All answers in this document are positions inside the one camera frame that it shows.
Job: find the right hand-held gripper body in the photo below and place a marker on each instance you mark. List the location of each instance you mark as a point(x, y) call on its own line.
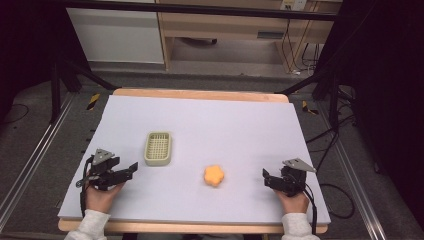
point(293, 178)

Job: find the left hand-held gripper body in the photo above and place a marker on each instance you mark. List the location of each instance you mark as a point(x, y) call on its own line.
point(101, 168)

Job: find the person's right hand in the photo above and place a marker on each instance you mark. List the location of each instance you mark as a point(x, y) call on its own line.
point(294, 202)

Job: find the person's left hand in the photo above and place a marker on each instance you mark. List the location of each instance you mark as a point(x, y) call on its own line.
point(100, 200)

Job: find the beige plastic basket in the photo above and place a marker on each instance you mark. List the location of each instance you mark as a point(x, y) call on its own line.
point(158, 148)

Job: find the orange flower-shaped sponge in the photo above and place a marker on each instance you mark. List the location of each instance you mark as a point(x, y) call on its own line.
point(214, 175)

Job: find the yellow black floor tape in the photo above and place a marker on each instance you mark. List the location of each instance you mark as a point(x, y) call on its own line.
point(93, 101)
point(309, 109)

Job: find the white table mat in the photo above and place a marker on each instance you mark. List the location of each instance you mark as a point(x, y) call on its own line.
point(206, 133)

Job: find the black metal stand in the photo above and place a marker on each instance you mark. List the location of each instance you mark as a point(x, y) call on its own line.
point(56, 90)
point(333, 90)

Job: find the wooden table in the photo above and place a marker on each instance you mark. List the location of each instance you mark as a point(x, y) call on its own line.
point(200, 94)

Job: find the white cabinet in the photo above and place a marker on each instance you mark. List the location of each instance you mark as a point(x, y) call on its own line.
point(116, 33)

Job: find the wooden desk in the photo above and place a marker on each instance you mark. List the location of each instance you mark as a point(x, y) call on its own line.
point(226, 28)

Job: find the white power strip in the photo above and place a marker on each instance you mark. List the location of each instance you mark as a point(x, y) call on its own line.
point(293, 4)

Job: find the metal floor rail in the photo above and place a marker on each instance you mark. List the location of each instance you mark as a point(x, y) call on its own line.
point(353, 180)
point(30, 160)

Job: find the black metal frame bar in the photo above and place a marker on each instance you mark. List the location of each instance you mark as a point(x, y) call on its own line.
point(200, 9)

